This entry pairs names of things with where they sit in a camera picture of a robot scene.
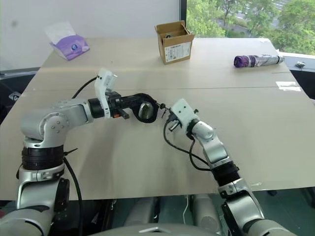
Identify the thin white cable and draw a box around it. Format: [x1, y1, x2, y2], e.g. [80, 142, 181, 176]
[183, 195, 189, 220]

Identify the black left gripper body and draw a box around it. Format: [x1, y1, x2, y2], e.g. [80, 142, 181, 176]
[105, 90, 130, 120]

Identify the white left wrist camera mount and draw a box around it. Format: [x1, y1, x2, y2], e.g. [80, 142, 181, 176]
[94, 68, 119, 119]

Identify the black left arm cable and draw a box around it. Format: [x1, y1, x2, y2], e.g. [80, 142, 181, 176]
[50, 76, 99, 236]

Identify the white tape piece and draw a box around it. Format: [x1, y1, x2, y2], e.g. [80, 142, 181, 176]
[275, 81, 297, 89]

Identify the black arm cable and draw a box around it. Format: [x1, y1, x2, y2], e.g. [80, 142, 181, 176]
[163, 122, 213, 172]
[50, 76, 99, 236]

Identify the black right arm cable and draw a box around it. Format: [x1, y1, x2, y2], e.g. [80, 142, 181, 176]
[163, 122, 213, 172]

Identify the grey robot torso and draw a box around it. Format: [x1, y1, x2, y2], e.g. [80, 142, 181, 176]
[90, 222, 223, 236]

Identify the purple tissue pack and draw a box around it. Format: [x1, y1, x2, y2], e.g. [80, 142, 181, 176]
[44, 21, 91, 61]

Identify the open cardboard box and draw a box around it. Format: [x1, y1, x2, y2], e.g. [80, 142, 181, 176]
[154, 20, 195, 65]

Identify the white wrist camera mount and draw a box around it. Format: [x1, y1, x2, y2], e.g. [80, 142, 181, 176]
[94, 68, 119, 119]
[170, 98, 199, 129]

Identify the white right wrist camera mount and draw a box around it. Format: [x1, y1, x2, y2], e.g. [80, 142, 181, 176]
[170, 98, 199, 129]

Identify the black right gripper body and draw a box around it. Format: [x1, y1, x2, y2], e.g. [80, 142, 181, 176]
[165, 111, 185, 133]

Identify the metal cup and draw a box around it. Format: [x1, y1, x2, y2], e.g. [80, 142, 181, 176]
[138, 102, 154, 119]

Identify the black drawstring pouch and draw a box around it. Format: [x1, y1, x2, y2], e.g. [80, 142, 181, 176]
[132, 92, 165, 124]

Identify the folded purple umbrella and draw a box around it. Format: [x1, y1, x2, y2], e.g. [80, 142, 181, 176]
[233, 53, 285, 69]

